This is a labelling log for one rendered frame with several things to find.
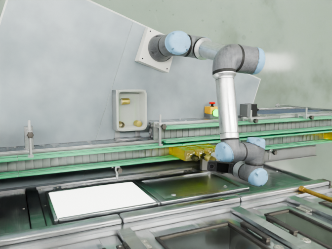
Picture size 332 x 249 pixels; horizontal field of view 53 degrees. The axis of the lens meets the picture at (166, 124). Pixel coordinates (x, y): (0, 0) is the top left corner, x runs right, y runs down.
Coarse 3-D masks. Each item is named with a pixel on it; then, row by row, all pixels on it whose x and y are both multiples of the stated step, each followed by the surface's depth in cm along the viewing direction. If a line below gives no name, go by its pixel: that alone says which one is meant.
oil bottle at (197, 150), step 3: (189, 147) 179; (192, 147) 179; (195, 147) 179; (198, 147) 179; (195, 150) 173; (198, 150) 173; (201, 150) 173; (195, 153) 173; (198, 153) 172; (204, 153) 174; (198, 156) 172; (201, 159) 174
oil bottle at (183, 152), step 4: (172, 148) 183; (176, 148) 179; (180, 148) 177; (184, 148) 176; (188, 148) 176; (172, 152) 184; (176, 152) 179; (180, 152) 175; (184, 152) 171; (188, 152) 170; (192, 152) 170; (176, 156) 180; (180, 156) 175; (184, 156) 171; (188, 156) 170; (184, 160) 172; (188, 160) 170; (192, 160) 171
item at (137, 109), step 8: (120, 96) 184; (128, 96) 186; (136, 96) 188; (144, 96) 183; (120, 104) 184; (128, 104) 186; (136, 104) 188; (144, 104) 184; (120, 112) 185; (128, 112) 187; (136, 112) 189; (144, 112) 184; (120, 120) 185; (128, 120) 187; (144, 120) 185; (120, 128) 179; (128, 128) 181; (136, 128) 183; (144, 128) 184
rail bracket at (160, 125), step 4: (160, 116) 174; (160, 120) 175; (156, 124) 178; (160, 124) 174; (164, 124) 171; (160, 128) 175; (164, 128) 171; (160, 132) 176; (160, 136) 176; (160, 140) 176; (160, 144) 176
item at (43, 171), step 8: (280, 144) 220; (288, 144) 222; (296, 144) 220; (304, 144) 222; (312, 144) 225; (120, 160) 175; (128, 160) 176; (136, 160) 177; (144, 160) 176; (152, 160) 176; (160, 160) 177; (168, 160) 179; (40, 168) 158; (48, 168) 159; (56, 168) 160; (64, 168) 159; (72, 168) 159; (80, 168) 159; (88, 168) 161; (0, 176) 145; (8, 176) 146; (16, 176) 148
